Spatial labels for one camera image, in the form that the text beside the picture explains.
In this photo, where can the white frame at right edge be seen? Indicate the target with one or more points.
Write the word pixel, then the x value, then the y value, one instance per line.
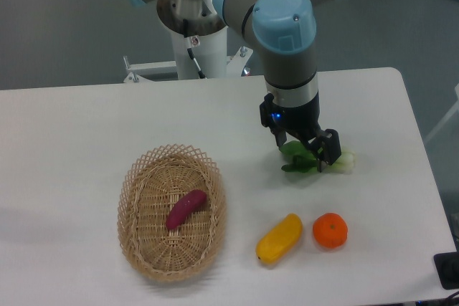
pixel 453 110

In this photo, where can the purple sweet potato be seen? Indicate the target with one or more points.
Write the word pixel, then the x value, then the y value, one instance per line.
pixel 185 206

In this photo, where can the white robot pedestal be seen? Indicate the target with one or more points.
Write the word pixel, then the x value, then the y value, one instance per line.
pixel 199 41

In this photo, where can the oval woven wicker basket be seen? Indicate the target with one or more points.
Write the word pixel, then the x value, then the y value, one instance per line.
pixel 155 182

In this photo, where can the yellow mango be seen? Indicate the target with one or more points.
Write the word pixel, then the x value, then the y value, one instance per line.
pixel 280 239

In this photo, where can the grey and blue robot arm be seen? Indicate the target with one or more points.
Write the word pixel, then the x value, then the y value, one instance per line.
pixel 283 33

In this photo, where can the black device at table edge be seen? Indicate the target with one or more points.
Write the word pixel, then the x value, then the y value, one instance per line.
pixel 447 269

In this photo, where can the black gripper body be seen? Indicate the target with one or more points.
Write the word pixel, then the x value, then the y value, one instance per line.
pixel 299 122

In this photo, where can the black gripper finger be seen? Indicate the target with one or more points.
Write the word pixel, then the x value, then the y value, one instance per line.
pixel 326 148
pixel 280 136

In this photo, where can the green bok choy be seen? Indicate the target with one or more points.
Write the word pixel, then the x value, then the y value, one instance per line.
pixel 300 160

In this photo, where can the orange tangerine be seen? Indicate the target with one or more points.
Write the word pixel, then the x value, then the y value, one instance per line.
pixel 330 231

